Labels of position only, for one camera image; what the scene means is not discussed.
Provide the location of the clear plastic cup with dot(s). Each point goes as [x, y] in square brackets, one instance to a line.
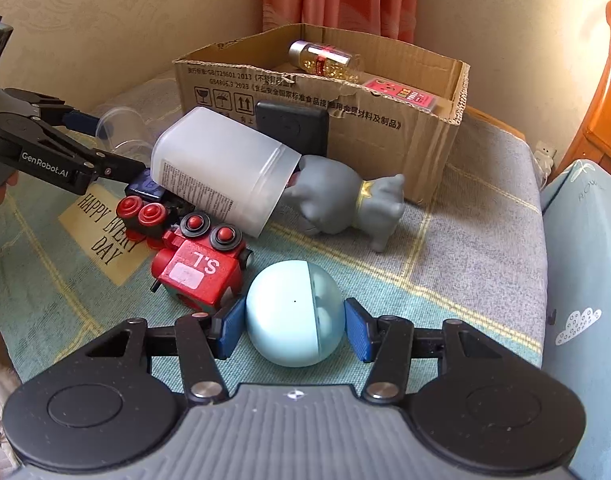
[123, 127]

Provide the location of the wooden bed headboard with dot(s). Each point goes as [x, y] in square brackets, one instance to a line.
[603, 100]

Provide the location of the cardboard box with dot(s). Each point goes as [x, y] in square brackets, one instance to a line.
[385, 140]

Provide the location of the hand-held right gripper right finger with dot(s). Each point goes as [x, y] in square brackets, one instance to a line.
[359, 332]

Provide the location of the pink flat packet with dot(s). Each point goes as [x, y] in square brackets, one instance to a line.
[400, 92]

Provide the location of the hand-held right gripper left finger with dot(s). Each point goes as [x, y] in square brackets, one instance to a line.
[231, 329]

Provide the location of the black power bank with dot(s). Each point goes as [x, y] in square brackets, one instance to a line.
[293, 127]

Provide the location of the light blue egg-shaped case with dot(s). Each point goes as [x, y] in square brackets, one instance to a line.
[285, 312]

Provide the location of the red toy car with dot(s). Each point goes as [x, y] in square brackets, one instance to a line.
[198, 270]

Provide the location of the grey cat figurine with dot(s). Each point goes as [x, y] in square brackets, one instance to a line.
[340, 197]

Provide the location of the clear bottle of gold capsules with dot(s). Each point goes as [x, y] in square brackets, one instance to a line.
[325, 62]

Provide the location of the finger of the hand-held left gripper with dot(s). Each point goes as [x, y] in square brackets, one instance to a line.
[60, 160]
[80, 120]

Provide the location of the light blue bedsheet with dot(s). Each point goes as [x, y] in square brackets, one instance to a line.
[585, 285]

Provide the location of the frosted white plastic container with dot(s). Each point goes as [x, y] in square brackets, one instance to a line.
[220, 165]

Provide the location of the checked printed blanket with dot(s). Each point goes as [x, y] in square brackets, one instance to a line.
[460, 240]

